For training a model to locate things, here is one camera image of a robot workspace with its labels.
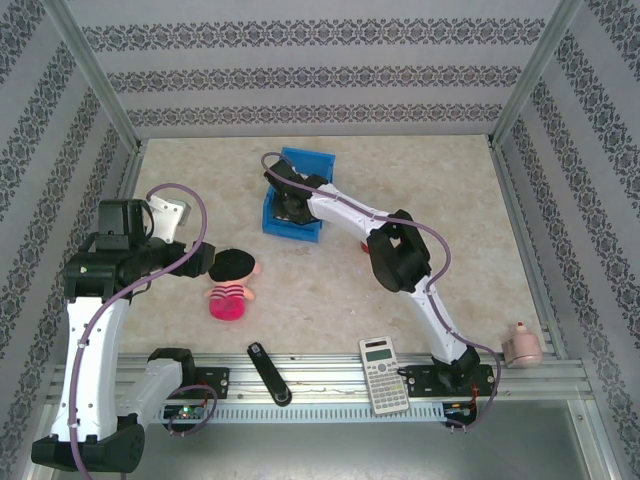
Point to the aluminium mounting rail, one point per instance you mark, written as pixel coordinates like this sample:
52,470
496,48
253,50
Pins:
325,380

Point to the aluminium side rail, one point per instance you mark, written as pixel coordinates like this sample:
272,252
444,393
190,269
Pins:
131,170
530,250

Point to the small circuit board green light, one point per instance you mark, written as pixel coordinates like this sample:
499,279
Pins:
186,412

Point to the white scientific calculator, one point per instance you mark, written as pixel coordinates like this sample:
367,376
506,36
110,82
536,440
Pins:
382,375

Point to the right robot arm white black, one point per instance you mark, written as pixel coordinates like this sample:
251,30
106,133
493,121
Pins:
440,320

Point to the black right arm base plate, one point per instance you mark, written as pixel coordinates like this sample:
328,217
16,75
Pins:
420,380

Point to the blue plastic bin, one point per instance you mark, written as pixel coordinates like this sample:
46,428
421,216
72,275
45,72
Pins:
320,167

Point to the black elongated tool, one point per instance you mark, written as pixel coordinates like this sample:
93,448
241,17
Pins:
267,372

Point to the plush doll pink striped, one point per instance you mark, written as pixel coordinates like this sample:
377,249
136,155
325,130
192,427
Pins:
231,295

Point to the aluminium frame post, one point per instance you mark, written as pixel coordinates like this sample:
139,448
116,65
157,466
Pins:
95,75
537,70

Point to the pink small bottle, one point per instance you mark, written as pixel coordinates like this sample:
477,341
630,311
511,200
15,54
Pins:
520,347

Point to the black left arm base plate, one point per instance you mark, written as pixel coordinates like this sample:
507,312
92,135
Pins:
212,381

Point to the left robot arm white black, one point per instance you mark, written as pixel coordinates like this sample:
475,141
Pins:
91,345

